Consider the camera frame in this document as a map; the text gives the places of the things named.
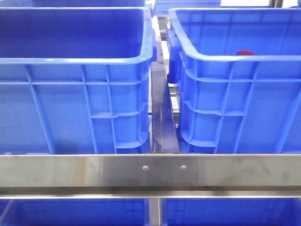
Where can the red button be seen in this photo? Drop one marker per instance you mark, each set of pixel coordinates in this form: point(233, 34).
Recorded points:
point(245, 53)

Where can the steel centre divider bar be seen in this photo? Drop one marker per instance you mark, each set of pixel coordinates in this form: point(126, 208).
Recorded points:
point(164, 138)

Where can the large blue crate left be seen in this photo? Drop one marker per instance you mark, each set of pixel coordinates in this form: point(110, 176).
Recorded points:
point(75, 80)

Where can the large blue crate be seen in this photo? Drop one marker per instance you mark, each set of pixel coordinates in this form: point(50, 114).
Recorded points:
point(75, 80)
point(230, 103)

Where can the large blue crate right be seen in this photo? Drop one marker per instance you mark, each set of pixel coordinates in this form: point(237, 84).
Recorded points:
point(230, 103)

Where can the blue crate rear right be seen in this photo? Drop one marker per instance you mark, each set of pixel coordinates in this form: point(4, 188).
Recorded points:
point(161, 7)

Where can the blue crate lower right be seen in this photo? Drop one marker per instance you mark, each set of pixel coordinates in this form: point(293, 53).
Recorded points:
point(232, 212)

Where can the blue crate lower left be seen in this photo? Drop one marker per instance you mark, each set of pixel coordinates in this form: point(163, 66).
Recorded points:
point(76, 212)

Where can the blue crate rear left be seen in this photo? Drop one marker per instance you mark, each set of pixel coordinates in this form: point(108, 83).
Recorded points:
point(76, 3)

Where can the steel lower vertical post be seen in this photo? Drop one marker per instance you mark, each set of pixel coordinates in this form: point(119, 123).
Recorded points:
point(155, 212)

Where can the steel front shelf rail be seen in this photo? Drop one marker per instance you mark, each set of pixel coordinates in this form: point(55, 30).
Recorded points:
point(122, 176)

